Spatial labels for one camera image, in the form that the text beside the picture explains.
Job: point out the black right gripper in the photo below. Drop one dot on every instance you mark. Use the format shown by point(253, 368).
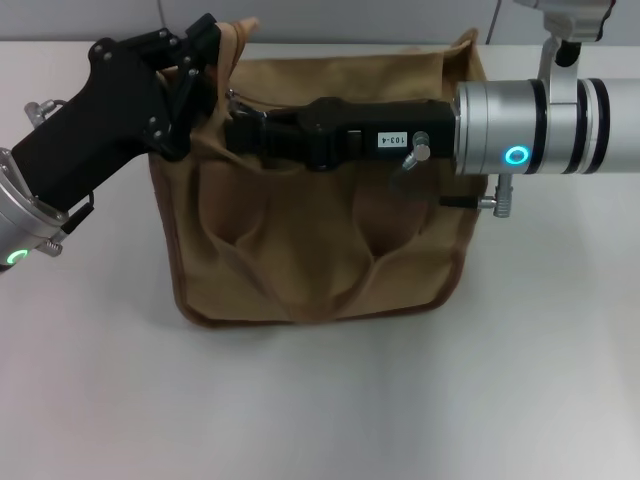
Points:
point(380, 135)

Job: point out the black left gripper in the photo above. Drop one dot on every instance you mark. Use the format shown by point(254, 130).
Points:
point(100, 130)

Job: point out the silver zipper pull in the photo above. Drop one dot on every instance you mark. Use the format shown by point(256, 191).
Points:
point(239, 106)

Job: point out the khaki fabric food bag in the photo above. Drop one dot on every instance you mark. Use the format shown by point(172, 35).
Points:
point(320, 240)

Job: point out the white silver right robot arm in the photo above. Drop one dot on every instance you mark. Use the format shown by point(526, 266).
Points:
point(550, 130)

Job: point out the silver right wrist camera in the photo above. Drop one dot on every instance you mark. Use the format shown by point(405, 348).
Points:
point(565, 22)

